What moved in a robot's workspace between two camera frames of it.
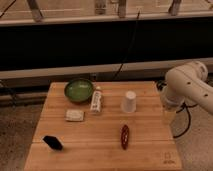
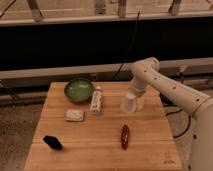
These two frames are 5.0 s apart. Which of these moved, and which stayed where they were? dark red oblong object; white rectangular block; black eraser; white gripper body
Moved: white gripper body
Stayed: white rectangular block; dark red oblong object; black eraser
